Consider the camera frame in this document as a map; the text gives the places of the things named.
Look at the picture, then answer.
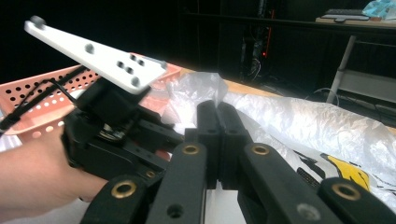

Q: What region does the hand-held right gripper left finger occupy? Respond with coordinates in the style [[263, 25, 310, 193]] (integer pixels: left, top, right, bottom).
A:
[[185, 99, 223, 190]]

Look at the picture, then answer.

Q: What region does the clear plastic bag smiley print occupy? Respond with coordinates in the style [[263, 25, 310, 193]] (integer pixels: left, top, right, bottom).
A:
[[161, 71, 396, 213]]

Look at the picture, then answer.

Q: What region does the wooden desk top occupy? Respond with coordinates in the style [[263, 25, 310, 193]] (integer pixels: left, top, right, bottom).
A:
[[315, 16, 396, 31]]

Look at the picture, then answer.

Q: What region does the dark computer tower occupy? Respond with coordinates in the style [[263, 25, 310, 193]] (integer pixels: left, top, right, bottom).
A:
[[242, 0, 276, 84]]

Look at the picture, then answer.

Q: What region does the dark keyboard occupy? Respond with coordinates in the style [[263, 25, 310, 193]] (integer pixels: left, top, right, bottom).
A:
[[321, 7, 372, 22]]

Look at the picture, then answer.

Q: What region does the light blue plastic bag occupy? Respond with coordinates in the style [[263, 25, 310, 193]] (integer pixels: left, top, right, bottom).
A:
[[361, 0, 396, 21]]

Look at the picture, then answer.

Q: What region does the white metal desk frame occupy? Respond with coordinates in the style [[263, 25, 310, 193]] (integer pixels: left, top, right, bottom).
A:
[[326, 35, 396, 105]]

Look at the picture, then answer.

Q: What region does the left hand-held gripper black cable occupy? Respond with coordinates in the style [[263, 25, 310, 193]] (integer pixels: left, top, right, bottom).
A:
[[0, 64, 89, 133]]

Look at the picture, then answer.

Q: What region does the pink perforated plastic basket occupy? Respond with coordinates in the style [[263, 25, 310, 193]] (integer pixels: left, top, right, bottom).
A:
[[0, 52, 185, 145]]

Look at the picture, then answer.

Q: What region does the white board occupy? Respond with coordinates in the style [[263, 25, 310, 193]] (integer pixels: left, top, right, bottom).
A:
[[0, 133, 241, 224]]

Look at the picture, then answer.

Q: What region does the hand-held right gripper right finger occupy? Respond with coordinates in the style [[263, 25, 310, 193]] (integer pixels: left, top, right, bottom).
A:
[[217, 102, 254, 191]]

